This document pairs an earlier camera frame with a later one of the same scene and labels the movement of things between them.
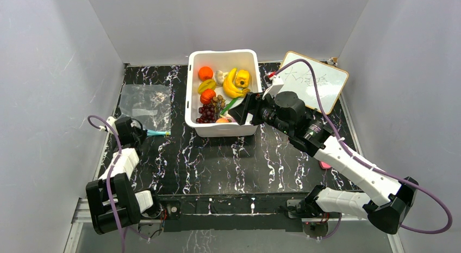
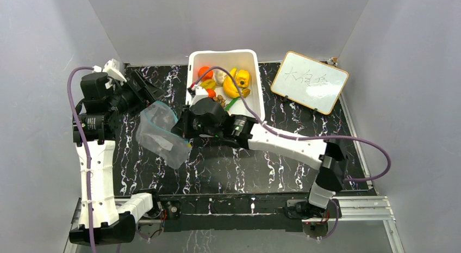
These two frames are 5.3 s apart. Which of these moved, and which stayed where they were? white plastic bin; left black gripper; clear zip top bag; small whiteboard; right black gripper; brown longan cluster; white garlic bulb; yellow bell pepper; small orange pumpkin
Moved: left black gripper; clear zip top bag; right black gripper
Stayed: small orange pumpkin; white plastic bin; yellow bell pepper; small whiteboard; white garlic bulb; brown longan cluster
